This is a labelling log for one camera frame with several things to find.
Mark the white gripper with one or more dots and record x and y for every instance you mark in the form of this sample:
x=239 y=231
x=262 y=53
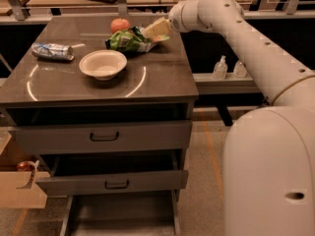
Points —
x=174 y=20

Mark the red apple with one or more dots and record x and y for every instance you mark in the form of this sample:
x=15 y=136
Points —
x=119 y=24

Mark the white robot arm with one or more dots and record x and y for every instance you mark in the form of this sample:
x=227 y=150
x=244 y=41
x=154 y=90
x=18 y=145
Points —
x=269 y=153

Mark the grey drawer cabinet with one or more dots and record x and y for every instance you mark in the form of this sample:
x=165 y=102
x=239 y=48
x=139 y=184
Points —
x=153 y=87

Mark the grey top drawer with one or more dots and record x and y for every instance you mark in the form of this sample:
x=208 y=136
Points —
x=92 y=138

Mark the grey drawer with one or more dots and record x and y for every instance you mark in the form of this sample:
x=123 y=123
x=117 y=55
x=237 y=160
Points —
x=92 y=138
x=125 y=214
x=113 y=172

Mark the grey middle drawer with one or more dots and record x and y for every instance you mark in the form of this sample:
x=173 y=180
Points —
x=113 y=172

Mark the grey bottom drawer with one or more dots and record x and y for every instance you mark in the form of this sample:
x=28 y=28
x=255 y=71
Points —
x=125 y=214

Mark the green chip bag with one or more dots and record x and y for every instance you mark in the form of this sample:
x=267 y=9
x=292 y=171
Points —
x=132 y=40

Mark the white paper bowl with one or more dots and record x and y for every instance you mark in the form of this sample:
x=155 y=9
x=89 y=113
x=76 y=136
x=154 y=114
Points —
x=103 y=65

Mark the left clear sanitizer bottle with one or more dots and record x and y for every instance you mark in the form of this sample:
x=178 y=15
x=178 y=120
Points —
x=220 y=69

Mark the clear sanitizer bottle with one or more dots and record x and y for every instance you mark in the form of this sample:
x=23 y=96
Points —
x=239 y=70
x=220 y=69

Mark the right clear sanitizer bottle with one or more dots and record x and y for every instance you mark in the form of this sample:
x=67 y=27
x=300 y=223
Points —
x=239 y=70

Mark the crushed blue white can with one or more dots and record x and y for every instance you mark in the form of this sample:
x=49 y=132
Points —
x=53 y=51

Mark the wooden box with tape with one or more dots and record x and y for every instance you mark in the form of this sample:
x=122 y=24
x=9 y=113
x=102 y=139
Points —
x=17 y=176

